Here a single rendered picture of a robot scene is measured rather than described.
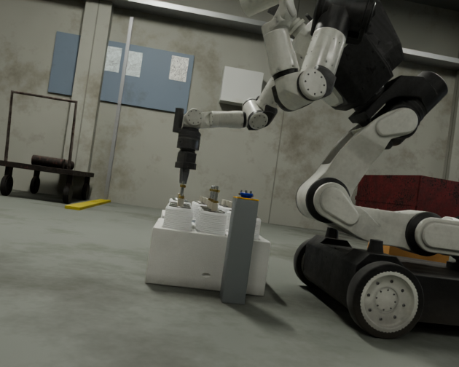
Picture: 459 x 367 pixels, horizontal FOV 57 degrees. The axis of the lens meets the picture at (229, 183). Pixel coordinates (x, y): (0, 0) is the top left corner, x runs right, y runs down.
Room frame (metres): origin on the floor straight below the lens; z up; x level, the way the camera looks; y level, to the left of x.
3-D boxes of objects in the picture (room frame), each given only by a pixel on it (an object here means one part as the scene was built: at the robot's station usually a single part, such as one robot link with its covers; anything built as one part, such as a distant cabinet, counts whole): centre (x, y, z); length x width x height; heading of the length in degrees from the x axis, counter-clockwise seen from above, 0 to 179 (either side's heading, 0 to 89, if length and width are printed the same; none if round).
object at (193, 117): (1.66, 0.19, 0.57); 0.11 x 0.11 x 0.11; 15
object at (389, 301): (1.13, -0.46, 0.10); 0.20 x 0.05 x 0.20; 97
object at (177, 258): (1.56, 0.05, 0.09); 0.39 x 0.39 x 0.18; 7
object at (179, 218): (1.43, 0.16, 0.16); 0.10 x 0.10 x 0.18
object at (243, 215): (1.29, -0.06, 0.16); 0.07 x 0.07 x 0.31; 7
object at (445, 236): (1.43, -0.70, 0.28); 0.21 x 0.20 x 0.13; 97
